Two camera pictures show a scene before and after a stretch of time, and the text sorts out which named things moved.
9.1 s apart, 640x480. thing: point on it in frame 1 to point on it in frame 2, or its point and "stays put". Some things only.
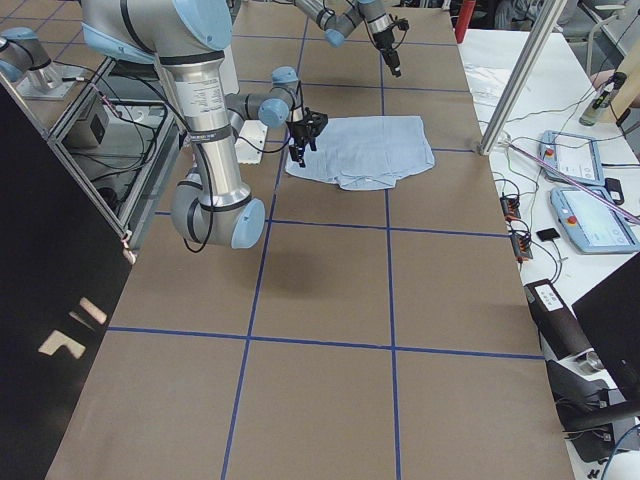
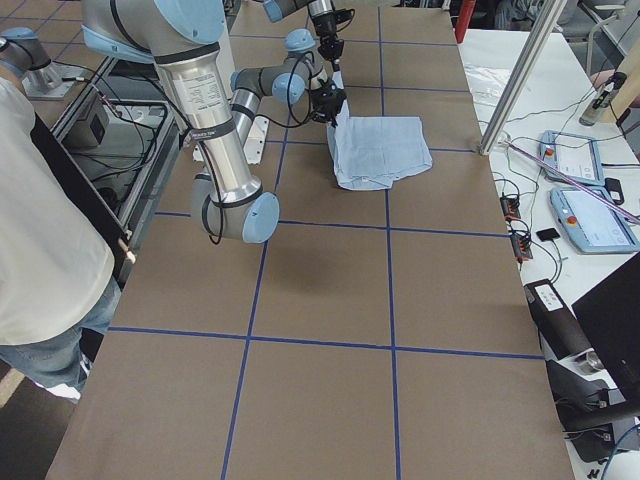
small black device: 548,234 stays put
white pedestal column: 250,136 stays put
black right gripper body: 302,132 to 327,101
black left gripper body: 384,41 to 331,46
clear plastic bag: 487,84 stays put
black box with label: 560,333 stays put
